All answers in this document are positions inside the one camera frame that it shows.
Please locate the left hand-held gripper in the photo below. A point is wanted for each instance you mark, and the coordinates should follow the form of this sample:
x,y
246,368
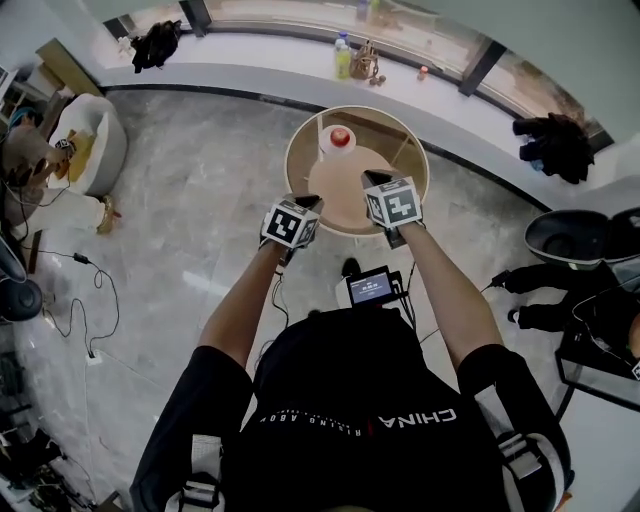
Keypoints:
x,y
290,225

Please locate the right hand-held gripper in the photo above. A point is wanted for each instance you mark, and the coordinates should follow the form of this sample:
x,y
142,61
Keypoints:
x,y
395,205

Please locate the small white plate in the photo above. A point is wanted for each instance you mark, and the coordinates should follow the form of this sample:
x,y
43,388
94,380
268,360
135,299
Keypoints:
x,y
350,147

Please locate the red apple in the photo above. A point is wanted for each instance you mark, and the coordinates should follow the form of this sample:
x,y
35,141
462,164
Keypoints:
x,y
339,136

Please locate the person's left forearm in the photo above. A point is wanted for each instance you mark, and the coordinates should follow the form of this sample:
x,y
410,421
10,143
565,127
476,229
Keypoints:
x,y
240,310

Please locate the person's right forearm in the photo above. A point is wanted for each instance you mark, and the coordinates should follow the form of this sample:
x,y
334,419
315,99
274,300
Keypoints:
x,y
450,300

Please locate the round glass table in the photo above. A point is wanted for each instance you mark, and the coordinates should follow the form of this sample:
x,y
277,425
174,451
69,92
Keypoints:
x,y
340,200

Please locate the person's black shoe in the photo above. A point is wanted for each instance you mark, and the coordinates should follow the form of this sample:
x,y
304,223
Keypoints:
x,y
351,267

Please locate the chest-mounted black screen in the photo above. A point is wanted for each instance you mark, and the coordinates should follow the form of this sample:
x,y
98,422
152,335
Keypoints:
x,y
370,288

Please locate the brown ornament on sill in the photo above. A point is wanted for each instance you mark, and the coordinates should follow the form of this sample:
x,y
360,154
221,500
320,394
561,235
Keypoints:
x,y
362,65

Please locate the yellow drink bottle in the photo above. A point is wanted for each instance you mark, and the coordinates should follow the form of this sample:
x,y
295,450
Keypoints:
x,y
342,60

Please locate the black power adapter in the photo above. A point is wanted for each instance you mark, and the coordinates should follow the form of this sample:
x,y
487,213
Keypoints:
x,y
501,278
81,258

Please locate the pile of black clothes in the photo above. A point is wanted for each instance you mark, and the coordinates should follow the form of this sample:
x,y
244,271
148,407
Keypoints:
x,y
555,145

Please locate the person's black shirt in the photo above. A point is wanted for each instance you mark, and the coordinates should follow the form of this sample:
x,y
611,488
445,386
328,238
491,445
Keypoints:
x,y
360,380

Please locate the white armchair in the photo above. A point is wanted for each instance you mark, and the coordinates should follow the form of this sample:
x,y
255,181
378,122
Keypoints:
x,y
107,145

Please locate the black jacket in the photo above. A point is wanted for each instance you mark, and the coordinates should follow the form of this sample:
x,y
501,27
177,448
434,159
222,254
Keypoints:
x,y
156,45

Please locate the orange cushion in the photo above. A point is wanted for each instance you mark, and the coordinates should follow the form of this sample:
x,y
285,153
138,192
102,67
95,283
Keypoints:
x,y
79,162

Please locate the small white figurine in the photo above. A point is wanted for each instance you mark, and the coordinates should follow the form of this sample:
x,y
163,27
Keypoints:
x,y
124,44

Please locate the white floor socket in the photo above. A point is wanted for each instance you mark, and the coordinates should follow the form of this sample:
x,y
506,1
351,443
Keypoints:
x,y
92,355

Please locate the grey roller blind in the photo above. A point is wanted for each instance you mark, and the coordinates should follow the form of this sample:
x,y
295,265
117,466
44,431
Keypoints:
x,y
125,6

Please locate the brown cardboard panel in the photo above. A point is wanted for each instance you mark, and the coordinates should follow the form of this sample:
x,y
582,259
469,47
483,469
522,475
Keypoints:
x,y
65,65

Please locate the black glass desk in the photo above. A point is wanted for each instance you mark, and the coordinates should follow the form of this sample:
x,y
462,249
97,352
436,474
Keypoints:
x,y
595,370

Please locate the black floor fan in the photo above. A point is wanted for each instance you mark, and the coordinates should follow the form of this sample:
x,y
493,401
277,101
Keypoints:
x,y
20,300

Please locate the black window post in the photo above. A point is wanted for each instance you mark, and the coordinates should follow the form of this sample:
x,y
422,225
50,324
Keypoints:
x,y
482,67
192,17

